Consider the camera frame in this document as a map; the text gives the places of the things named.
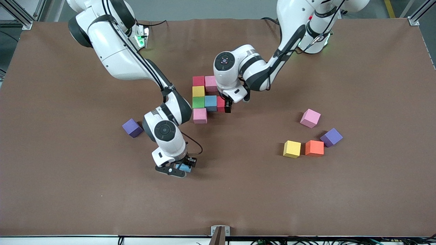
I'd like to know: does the base connector box green light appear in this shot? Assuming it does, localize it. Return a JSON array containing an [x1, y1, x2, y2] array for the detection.
[[134, 26, 150, 48]]

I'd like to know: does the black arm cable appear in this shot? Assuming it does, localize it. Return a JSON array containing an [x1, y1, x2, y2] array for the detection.
[[102, 0, 204, 156], [238, 0, 344, 92]]

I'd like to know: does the metal mount bracket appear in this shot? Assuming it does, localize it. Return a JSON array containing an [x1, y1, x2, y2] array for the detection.
[[211, 225, 231, 245]]

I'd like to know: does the aluminium frame post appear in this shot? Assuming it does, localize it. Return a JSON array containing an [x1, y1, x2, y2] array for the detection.
[[400, 0, 436, 26], [0, 0, 46, 30]]

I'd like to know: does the pink foam cube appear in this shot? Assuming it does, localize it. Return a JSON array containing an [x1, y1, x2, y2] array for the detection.
[[300, 109, 321, 129], [193, 108, 208, 124], [205, 76, 218, 93]]

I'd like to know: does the purple foam cube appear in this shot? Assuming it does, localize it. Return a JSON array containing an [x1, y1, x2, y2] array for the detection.
[[320, 128, 344, 148], [122, 118, 143, 138]]

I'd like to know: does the brown table mat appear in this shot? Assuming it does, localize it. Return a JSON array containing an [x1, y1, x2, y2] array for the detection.
[[0, 18, 436, 237]]

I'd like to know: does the orange foam cube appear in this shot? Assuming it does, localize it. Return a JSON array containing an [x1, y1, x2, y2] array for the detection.
[[305, 140, 325, 157]]

